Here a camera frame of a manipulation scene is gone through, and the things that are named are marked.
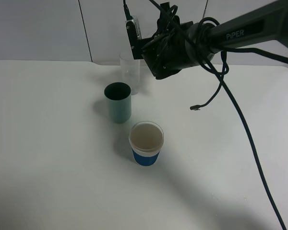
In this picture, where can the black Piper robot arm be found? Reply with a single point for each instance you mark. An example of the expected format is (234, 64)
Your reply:
(208, 37)

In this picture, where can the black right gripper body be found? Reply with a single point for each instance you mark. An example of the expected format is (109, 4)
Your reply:
(168, 52)

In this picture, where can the teal green plastic cup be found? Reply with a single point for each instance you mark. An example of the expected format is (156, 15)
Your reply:
(118, 98)

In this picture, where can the white cup blue sleeve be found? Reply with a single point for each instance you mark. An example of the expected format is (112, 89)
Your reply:
(146, 139)

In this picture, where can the clear tall glass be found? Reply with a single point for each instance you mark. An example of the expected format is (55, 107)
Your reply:
(130, 71)

